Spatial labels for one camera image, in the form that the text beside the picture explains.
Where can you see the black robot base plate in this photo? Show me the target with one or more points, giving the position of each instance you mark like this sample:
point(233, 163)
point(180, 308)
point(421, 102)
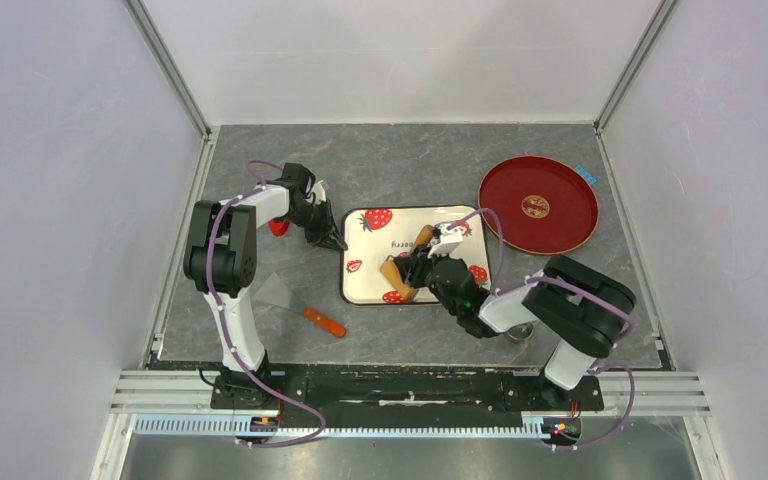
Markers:
point(377, 396)

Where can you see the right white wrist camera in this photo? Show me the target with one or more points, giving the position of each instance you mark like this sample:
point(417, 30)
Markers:
point(446, 238)

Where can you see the small red cap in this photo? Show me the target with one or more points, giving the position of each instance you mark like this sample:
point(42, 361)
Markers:
point(279, 228)

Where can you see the small blue plastic piece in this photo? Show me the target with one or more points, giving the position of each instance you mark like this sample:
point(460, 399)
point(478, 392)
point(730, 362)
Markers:
point(585, 174)

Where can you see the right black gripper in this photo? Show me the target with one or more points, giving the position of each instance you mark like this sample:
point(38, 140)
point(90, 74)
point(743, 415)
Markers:
point(412, 268)

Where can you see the orange handled metal scraper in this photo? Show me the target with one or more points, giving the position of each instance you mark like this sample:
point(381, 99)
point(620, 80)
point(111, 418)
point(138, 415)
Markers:
point(276, 293)

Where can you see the white strawberry print tray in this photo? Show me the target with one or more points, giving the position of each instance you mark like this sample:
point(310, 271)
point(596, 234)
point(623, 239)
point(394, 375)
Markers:
point(374, 234)

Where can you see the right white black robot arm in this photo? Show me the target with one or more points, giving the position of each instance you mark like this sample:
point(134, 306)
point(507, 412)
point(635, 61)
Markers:
point(589, 311)

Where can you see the round red plate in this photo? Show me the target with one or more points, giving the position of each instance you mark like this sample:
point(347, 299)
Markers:
point(545, 207)

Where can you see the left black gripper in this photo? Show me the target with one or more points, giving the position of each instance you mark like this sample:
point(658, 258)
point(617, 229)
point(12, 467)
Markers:
point(328, 235)

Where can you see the aluminium frame rail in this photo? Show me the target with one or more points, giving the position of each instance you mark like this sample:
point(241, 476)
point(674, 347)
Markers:
point(178, 403)

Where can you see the wooden dough roller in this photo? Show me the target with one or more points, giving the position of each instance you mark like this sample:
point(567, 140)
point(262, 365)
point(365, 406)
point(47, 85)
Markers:
point(389, 268)

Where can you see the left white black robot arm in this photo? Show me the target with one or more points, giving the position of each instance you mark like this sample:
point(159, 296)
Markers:
point(220, 258)

